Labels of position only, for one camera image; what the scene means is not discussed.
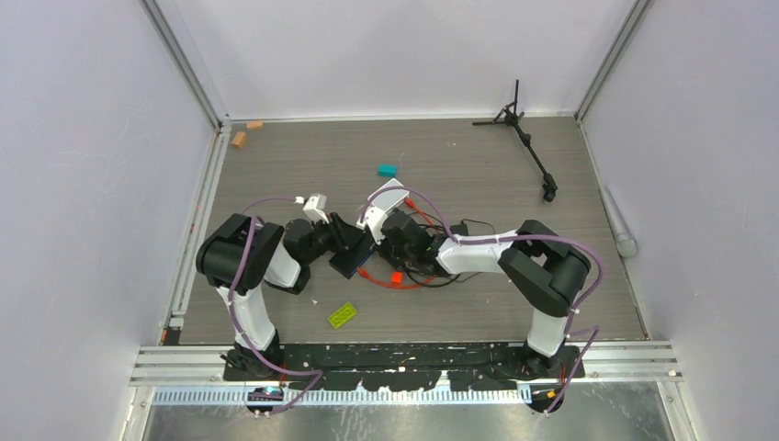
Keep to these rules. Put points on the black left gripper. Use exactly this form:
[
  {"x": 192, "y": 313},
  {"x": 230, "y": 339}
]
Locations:
[{"x": 344, "y": 234}]

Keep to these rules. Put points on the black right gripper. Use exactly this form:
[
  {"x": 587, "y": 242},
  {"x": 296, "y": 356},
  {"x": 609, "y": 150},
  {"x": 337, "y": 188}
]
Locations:
[{"x": 396, "y": 263}]

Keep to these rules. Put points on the black network switch box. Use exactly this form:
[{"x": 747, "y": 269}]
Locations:
[{"x": 347, "y": 262}]

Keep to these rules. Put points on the white box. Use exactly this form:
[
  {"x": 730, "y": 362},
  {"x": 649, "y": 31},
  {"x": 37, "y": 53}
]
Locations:
[{"x": 388, "y": 196}]

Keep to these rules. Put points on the black power adapter with cord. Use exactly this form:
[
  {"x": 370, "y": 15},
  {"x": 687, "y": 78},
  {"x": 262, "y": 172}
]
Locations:
[{"x": 461, "y": 228}]

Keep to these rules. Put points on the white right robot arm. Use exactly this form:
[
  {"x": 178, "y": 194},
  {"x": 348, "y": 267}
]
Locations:
[{"x": 547, "y": 270}]

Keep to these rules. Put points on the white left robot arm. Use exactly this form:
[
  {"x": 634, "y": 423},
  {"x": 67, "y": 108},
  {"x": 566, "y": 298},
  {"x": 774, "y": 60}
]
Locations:
[{"x": 245, "y": 254}]

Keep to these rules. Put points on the orange-red cube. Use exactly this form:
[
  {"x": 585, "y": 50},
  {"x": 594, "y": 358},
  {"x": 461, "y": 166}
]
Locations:
[{"x": 397, "y": 279}]

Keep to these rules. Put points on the teal block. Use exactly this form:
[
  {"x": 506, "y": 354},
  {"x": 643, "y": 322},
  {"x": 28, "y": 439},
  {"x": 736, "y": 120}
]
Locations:
[{"x": 387, "y": 170}]

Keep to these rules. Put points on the green lego brick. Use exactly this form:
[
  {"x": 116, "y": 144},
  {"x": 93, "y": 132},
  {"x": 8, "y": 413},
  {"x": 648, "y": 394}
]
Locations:
[{"x": 343, "y": 315}]

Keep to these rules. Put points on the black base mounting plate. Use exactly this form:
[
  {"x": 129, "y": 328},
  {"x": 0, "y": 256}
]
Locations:
[{"x": 402, "y": 367}]

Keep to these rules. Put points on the orange block near corner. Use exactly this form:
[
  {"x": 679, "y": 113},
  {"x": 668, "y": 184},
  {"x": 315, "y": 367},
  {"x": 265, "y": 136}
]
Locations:
[{"x": 239, "y": 140}]

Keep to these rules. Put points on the black tripod stand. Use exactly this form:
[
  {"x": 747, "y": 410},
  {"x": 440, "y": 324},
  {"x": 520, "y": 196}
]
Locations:
[{"x": 510, "y": 116}]

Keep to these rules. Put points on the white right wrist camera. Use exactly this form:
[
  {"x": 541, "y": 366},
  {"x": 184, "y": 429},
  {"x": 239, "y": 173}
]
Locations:
[{"x": 372, "y": 223}]

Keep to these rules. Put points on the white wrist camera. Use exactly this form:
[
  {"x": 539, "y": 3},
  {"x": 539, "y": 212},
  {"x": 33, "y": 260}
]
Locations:
[
  {"x": 372, "y": 223},
  {"x": 313, "y": 207}
]

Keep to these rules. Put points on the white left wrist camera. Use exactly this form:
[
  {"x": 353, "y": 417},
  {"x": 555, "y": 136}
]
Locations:
[{"x": 313, "y": 207}]

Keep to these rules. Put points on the grey cylinder by wall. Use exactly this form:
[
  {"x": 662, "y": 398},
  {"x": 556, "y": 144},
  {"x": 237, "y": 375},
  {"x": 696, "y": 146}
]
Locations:
[{"x": 625, "y": 242}]

